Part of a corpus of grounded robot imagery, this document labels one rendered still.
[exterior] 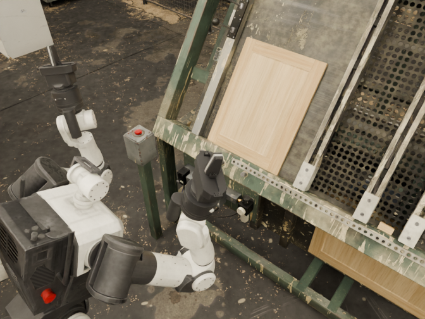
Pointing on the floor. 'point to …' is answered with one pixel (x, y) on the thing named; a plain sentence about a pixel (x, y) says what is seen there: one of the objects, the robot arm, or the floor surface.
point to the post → (150, 199)
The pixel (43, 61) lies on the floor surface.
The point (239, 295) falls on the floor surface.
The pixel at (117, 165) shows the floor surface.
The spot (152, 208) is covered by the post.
